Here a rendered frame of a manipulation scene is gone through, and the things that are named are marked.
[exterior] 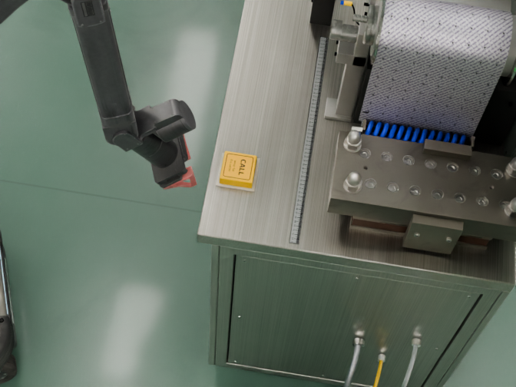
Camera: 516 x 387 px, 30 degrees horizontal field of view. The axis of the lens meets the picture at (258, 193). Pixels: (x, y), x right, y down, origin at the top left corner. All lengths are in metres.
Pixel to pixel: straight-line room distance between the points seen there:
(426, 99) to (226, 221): 0.48
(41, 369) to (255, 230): 1.06
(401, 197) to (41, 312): 1.35
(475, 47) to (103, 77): 0.69
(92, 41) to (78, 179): 1.66
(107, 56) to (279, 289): 0.86
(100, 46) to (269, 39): 0.84
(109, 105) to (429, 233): 0.70
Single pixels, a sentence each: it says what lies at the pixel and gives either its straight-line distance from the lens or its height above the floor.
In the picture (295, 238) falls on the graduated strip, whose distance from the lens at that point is 1.99.
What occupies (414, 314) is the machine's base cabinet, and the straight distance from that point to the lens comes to 2.22.
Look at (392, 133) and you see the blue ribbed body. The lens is 1.98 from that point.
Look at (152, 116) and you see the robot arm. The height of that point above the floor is 1.26.
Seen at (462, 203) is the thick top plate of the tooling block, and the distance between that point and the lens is 1.94.
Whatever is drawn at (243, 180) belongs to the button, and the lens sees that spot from 2.02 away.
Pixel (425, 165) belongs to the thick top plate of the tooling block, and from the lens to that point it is 1.96.
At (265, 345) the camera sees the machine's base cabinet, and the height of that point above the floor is 0.31.
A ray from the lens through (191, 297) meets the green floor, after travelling 2.90.
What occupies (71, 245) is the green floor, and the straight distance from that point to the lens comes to 3.00.
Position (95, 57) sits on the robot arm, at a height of 1.48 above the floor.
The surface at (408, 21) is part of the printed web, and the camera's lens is 1.80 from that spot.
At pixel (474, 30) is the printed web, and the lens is 1.82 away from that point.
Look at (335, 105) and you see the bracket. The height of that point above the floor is 0.91.
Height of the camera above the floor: 2.67
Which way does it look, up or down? 61 degrees down
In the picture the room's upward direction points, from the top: 6 degrees clockwise
